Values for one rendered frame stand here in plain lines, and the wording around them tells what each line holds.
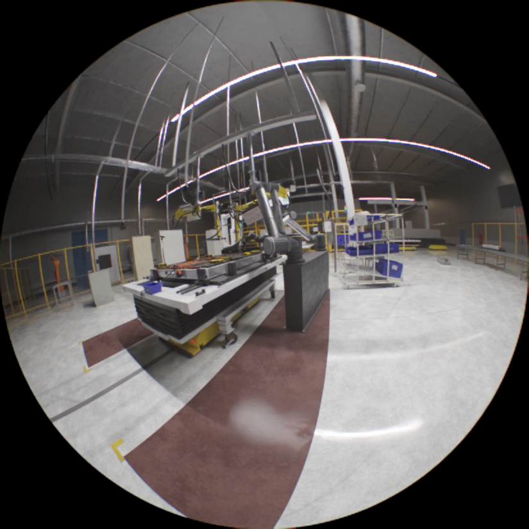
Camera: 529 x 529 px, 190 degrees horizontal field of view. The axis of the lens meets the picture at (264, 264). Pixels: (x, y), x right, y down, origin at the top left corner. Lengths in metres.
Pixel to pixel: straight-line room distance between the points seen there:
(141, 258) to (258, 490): 6.39
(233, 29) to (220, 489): 10.51
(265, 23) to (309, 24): 1.75
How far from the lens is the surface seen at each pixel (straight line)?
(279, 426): 1.31
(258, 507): 1.21
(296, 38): 9.81
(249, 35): 9.49
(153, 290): 1.65
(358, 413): 1.41
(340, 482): 1.24
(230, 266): 1.66
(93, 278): 5.70
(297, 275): 1.90
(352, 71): 8.17
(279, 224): 2.09
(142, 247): 6.44
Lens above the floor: 1.20
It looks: 9 degrees down
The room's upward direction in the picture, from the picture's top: 5 degrees counter-clockwise
